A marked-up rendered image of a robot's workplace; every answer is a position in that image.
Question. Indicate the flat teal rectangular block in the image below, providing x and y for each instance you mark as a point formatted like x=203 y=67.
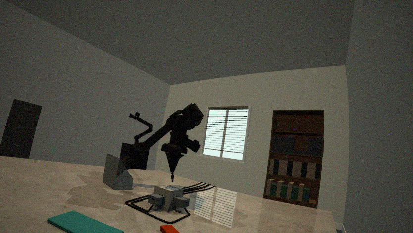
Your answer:
x=74 y=222

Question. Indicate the red rectangular block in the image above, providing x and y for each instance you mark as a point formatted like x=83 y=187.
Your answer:
x=168 y=229

